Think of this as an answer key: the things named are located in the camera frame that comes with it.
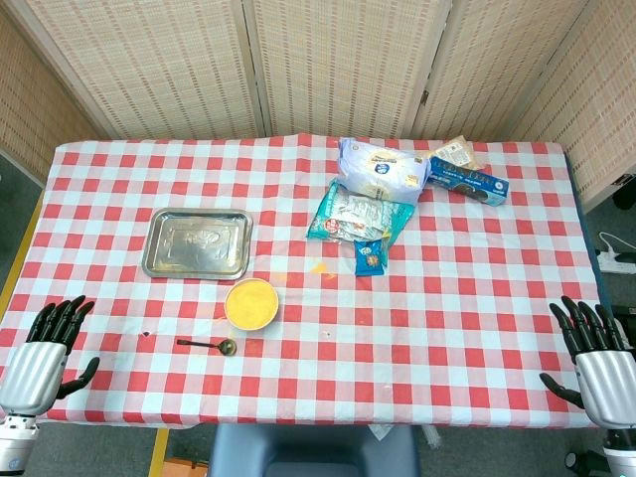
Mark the lavender white snack bag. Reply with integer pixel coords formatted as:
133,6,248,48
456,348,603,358
337,137,431,205

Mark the red white checkered tablecloth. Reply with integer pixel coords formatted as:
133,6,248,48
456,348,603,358
0,132,612,429

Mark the orange box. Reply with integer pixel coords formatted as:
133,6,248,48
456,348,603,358
162,457,210,477

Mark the dark blue chair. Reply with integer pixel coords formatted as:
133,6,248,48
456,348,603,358
208,422,421,477

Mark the blue cookie box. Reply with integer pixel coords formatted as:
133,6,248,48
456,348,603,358
427,155,511,208

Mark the tan snack packet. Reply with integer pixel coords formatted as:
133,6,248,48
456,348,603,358
429,134,486,173

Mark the black equipment stand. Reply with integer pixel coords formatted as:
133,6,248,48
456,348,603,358
611,174,636,210

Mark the small blue cookie packet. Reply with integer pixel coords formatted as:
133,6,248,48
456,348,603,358
353,238,389,277

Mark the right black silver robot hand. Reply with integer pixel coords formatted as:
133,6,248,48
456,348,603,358
539,295,636,429

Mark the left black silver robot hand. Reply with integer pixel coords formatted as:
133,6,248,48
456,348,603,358
0,294,101,417

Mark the teal silver snack bag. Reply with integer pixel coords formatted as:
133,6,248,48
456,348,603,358
305,179,416,248

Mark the rectangular steel tray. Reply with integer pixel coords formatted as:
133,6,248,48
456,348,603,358
141,208,254,281

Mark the white power cable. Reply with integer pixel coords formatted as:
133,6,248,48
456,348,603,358
598,231,630,254

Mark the yellow bowl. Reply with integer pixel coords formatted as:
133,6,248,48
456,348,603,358
224,278,280,333

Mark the woven folding screen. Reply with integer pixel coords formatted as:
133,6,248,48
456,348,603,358
0,0,636,215

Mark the dark metal spoon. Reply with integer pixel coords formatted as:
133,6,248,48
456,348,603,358
176,338,237,356

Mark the white power strip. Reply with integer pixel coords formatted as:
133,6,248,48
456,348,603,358
598,250,636,274

